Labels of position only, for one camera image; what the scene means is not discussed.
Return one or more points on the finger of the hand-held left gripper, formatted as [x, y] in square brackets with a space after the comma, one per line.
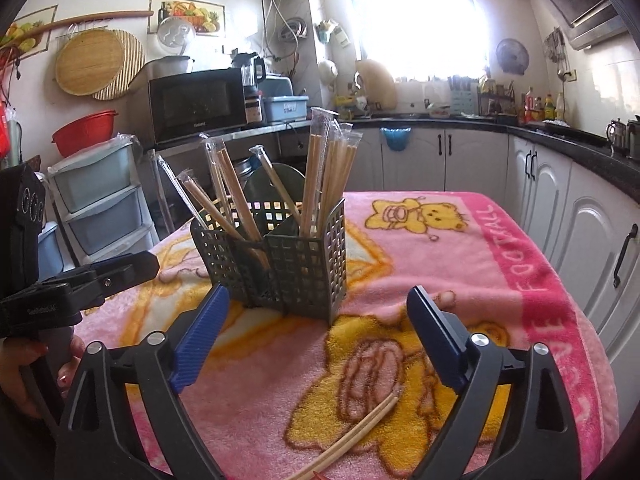
[125, 270]

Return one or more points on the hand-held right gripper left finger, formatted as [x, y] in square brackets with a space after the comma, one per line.
[200, 335]

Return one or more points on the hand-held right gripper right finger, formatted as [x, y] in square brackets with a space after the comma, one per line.
[435, 335]

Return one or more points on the chopstick pair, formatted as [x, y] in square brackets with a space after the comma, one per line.
[360, 426]

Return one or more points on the dark grey plastic utensil basket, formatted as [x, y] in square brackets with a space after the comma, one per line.
[300, 270]

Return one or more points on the bunch of chopsticks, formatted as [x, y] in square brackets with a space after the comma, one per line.
[316, 170]

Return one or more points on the hanging kitchen utensils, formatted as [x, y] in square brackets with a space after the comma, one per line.
[556, 50]

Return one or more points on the person's left hand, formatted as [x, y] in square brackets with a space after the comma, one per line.
[15, 370]

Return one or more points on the pink printed blanket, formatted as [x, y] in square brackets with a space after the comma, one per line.
[450, 260]

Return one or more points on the pastel plastic drawer unit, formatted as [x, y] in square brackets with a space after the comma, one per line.
[100, 195]

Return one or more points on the red plastic basin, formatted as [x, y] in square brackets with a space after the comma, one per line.
[85, 135]

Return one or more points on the large steel stock pot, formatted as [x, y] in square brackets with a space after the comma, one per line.
[244, 169]

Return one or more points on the black microwave oven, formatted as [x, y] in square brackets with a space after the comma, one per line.
[195, 105]

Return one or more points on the white kitchen cabinets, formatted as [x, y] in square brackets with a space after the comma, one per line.
[475, 160]

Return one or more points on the stainless steel shelf table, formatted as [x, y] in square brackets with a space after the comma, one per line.
[260, 130]

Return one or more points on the blue hanging bin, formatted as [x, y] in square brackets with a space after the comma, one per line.
[396, 140]

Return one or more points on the round bamboo tray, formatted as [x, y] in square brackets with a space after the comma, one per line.
[87, 62]

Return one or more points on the round slatted bamboo mat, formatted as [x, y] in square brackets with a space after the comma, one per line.
[132, 70]

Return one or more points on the grey pot with lid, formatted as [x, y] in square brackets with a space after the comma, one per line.
[170, 67]

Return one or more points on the black blender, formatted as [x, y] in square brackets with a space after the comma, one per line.
[252, 95]

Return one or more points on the grey-blue dish drainer box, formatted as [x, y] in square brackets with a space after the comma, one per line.
[285, 105]

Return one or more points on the black kitchen countertop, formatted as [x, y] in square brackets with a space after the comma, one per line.
[575, 150]

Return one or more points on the pale blue knife block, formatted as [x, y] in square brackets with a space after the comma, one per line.
[461, 97]

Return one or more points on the white round steamer plate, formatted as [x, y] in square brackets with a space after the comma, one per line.
[176, 35]

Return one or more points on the long wooden pole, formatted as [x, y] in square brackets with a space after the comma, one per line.
[90, 19]

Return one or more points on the gas hob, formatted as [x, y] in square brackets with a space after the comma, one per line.
[575, 132]

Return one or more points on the red sauce bottle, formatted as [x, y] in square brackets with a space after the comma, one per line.
[529, 107]

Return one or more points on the small yellow containers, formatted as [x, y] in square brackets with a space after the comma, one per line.
[352, 102]

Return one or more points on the yellow oil bottle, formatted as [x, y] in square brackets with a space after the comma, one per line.
[549, 109]

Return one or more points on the pale cutting board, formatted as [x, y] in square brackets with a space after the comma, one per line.
[377, 82]

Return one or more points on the white bottle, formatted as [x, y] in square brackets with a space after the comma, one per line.
[561, 107]

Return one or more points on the small steel teapot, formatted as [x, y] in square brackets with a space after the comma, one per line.
[617, 137]

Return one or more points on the steel kettle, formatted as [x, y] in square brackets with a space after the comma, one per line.
[634, 137]

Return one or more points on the white round hanging utensil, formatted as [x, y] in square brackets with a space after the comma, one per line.
[327, 72]

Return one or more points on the kitchen window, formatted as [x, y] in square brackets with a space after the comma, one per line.
[415, 20]

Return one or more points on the black range hood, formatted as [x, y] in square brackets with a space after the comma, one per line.
[580, 0]

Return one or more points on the fruit wall picture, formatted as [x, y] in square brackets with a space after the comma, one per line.
[25, 32]
[187, 16]

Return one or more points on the small wall fan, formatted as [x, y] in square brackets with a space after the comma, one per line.
[511, 56]

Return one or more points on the wall socket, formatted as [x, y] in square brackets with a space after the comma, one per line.
[571, 76]

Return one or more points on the green wall-mounted holder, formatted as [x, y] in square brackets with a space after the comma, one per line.
[331, 34]

